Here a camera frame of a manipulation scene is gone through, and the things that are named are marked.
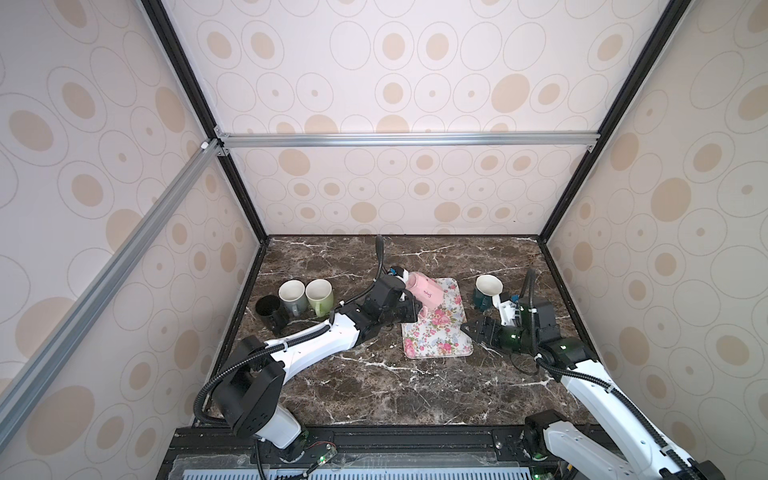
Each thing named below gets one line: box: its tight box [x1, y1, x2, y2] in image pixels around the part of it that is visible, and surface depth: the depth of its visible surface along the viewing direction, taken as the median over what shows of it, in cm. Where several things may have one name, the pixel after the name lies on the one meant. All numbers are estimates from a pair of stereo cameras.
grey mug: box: [278, 279, 309, 316], surface depth 94 cm
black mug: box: [255, 294, 290, 335], surface depth 92 cm
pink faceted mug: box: [405, 271, 445, 318], surface depth 82 cm
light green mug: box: [305, 279, 334, 317], surface depth 96 cm
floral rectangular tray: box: [402, 277, 473, 359], surface depth 95 cm
